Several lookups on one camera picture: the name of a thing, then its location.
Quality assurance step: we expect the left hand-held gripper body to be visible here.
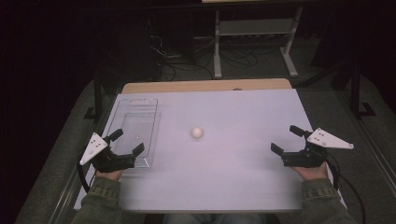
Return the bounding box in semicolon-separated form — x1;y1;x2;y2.
78;133;137;174

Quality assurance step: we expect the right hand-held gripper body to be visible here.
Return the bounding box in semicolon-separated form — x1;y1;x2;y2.
281;127;355;169

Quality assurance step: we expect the clear plastic tray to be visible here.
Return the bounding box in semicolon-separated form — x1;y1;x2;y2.
106;98;162;169

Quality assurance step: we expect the white ball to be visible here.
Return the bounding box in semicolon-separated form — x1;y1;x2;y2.
191;126;205;140

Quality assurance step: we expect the person's left hand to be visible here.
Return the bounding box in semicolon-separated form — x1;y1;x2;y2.
94;167;124;182

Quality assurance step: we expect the person's right hand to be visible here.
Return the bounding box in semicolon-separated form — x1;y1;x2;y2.
290;161;330;182

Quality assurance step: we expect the black metal stand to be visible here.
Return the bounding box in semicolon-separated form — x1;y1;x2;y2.
83;69;105;121
349;62;377;119

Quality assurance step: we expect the white metal stand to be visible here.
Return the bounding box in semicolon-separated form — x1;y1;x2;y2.
213;6;304;79

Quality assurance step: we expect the left hand-held gripper cable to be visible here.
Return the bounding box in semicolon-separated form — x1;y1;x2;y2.
77;151;95;194

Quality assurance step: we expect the hand-held gripper cable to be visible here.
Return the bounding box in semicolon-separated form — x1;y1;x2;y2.
77;151;95;194
324;151;367;224

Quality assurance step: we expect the right hand-held gripper cable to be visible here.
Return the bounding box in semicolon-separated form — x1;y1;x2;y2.
324;151;367;224

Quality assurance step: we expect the tangle of black floor cables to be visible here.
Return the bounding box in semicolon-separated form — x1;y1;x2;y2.
148;34;260;82

